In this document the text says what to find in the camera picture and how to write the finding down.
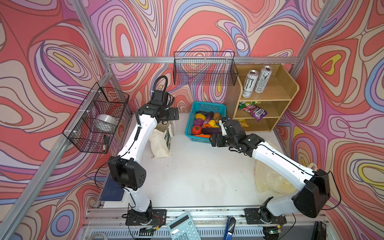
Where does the dark purple toy eggplant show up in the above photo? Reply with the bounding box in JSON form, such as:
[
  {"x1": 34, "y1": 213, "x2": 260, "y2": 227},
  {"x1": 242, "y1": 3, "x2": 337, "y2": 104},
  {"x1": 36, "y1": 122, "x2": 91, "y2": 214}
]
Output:
[{"x1": 202, "y1": 128, "x2": 222, "y2": 135}]

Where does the orange toy carrot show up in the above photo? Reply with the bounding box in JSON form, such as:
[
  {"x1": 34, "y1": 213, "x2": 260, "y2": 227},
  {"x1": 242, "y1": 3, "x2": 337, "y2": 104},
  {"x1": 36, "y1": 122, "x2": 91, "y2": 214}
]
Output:
[{"x1": 194, "y1": 134, "x2": 211, "y2": 139}]

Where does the beige canvas tote bag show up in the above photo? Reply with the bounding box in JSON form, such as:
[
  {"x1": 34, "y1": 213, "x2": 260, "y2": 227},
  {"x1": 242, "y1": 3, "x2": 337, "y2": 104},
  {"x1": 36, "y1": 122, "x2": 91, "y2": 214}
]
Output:
[{"x1": 149, "y1": 121, "x2": 175, "y2": 159}]

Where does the teal plastic basket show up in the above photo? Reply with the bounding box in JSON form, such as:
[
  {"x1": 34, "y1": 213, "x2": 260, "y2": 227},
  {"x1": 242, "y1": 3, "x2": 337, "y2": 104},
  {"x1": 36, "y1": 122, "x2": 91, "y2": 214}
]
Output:
[{"x1": 185, "y1": 102, "x2": 227, "y2": 144}]

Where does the green snack packet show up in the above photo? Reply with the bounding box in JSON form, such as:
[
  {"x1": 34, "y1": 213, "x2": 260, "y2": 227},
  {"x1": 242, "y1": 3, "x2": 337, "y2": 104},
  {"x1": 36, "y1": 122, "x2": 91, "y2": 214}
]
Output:
[{"x1": 238, "y1": 101, "x2": 261, "y2": 110}]

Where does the yellowish plastic grocery bag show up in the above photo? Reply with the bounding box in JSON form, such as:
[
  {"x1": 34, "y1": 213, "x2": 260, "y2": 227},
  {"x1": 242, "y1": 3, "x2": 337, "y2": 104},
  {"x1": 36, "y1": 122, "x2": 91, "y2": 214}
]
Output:
[{"x1": 254, "y1": 160, "x2": 297, "y2": 195}]

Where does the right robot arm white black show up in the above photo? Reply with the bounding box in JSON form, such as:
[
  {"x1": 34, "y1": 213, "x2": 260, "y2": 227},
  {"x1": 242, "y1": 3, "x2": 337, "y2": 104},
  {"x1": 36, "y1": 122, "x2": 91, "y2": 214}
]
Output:
[{"x1": 210, "y1": 118, "x2": 331, "y2": 223}]

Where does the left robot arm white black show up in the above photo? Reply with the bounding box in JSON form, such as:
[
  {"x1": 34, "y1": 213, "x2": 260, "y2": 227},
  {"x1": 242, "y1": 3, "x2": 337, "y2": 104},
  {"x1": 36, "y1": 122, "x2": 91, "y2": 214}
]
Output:
[{"x1": 107, "y1": 76, "x2": 179, "y2": 225}]

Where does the yellow toy lemon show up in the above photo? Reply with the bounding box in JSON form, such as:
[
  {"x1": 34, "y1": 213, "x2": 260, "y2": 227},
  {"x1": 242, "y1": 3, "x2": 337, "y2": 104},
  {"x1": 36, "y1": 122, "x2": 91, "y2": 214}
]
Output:
[{"x1": 209, "y1": 120, "x2": 217, "y2": 127}]

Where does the brown toy potato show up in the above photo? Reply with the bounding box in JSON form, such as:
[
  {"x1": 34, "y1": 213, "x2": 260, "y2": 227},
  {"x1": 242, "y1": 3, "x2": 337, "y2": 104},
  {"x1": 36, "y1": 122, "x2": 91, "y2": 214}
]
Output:
[{"x1": 213, "y1": 113, "x2": 221, "y2": 122}]

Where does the red toy tomato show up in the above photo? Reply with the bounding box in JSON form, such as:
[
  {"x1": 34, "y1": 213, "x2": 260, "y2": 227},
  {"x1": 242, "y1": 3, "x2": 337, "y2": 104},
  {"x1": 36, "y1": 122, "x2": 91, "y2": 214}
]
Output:
[{"x1": 192, "y1": 125, "x2": 203, "y2": 136}]

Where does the yellow toy corn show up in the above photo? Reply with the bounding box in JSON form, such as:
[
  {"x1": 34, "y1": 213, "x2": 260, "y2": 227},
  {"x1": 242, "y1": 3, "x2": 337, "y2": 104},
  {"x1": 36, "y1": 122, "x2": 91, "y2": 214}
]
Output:
[{"x1": 195, "y1": 113, "x2": 206, "y2": 121}]

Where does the light purple toy eggplant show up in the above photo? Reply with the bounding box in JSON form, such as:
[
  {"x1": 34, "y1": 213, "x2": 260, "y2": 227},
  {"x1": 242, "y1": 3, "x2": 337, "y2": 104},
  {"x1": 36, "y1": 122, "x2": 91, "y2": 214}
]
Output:
[{"x1": 204, "y1": 112, "x2": 214, "y2": 124}]

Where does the purple toy onion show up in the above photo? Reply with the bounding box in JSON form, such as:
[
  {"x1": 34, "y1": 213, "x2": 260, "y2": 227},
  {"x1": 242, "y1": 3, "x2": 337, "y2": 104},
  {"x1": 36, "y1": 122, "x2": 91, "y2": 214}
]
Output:
[{"x1": 193, "y1": 119, "x2": 204, "y2": 127}]

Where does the yellow chip packet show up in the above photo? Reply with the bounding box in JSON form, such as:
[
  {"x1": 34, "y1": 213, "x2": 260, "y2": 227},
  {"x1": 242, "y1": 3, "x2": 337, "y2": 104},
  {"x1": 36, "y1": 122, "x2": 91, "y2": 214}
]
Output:
[{"x1": 237, "y1": 119, "x2": 249, "y2": 128}]

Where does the silver tape roll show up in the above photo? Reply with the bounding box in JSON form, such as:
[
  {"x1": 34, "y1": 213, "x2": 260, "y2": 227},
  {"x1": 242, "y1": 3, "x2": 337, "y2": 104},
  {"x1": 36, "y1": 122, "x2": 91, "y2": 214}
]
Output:
[{"x1": 94, "y1": 114, "x2": 118, "y2": 134}]

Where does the wooden shelf unit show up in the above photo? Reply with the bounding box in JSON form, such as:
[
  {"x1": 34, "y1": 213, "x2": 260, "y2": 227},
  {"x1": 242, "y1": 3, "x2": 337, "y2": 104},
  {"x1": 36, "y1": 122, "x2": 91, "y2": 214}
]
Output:
[{"x1": 224, "y1": 64, "x2": 300, "y2": 132}]

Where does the white Monster can left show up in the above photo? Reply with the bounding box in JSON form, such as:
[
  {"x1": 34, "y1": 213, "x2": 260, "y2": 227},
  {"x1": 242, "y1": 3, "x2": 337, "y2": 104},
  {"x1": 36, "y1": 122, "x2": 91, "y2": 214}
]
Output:
[{"x1": 242, "y1": 70, "x2": 259, "y2": 98}]

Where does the white energy can right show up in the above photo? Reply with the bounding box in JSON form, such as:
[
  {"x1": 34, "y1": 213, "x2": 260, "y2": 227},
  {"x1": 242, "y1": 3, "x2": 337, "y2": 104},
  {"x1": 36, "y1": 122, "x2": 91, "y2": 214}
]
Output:
[{"x1": 254, "y1": 66, "x2": 273, "y2": 93}]

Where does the teal calculator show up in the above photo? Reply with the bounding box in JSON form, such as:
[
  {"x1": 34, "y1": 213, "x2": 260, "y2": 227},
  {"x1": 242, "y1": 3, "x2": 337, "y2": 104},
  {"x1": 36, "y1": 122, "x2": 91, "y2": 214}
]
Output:
[{"x1": 167, "y1": 212, "x2": 201, "y2": 240}]

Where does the blue book on table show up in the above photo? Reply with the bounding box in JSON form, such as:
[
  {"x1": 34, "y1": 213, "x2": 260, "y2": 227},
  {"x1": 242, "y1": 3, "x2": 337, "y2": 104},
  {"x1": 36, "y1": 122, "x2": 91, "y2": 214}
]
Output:
[{"x1": 100, "y1": 175, "x2": 125, "y2": 202}]

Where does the black device bottom right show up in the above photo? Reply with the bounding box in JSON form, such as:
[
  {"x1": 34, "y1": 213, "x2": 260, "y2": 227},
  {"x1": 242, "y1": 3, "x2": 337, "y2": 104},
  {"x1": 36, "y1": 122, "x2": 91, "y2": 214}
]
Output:
[{"x1": 311, "y1": 221, "x2": 327, "y2": 240}]

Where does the black wire basket back wall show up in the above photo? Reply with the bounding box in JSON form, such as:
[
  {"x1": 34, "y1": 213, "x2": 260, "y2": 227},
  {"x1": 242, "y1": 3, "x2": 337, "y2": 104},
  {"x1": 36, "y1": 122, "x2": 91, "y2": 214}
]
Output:
[{"x1": 173, "y1": 51, "x2": 238, "y2": 86}]

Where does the black wire basket wall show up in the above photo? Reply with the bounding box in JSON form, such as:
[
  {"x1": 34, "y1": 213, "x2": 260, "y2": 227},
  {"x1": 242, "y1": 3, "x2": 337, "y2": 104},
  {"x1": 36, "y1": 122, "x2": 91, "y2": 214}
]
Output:
[
  {"x1": 173, "y1": 51, "x2": 238, "y2": 86},
  {"x1": 63, "y1": 83, "x2": 130, "y2": 154}
]

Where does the blue handled tool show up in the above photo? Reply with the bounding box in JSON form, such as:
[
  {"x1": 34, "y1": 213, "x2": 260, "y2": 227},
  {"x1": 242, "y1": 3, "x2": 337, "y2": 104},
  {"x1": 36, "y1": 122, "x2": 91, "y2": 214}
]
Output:
[{"x1": 223, "y1": 217, "x2": 236, "y2": 240}]

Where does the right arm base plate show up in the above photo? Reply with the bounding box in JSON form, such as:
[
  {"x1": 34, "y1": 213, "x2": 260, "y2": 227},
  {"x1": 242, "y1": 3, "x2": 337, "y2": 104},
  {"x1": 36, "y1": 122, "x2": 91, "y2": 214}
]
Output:
[{"x1": 243, "y1": 207, "x2": 287, "y2": 225}]

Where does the black wire basket left wall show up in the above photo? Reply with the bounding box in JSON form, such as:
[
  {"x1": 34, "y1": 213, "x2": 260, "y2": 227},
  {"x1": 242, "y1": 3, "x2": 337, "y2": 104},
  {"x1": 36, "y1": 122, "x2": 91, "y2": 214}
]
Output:
[{"x1": 63, "y1": 83, "x2": 130, "y2": 154}]

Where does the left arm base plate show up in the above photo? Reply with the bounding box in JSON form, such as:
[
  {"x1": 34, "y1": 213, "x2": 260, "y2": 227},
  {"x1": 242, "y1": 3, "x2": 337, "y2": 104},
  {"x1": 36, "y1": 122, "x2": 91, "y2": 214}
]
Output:
[{"x1": 125, "y1": 209, "x2": 167, "y2": 227}]

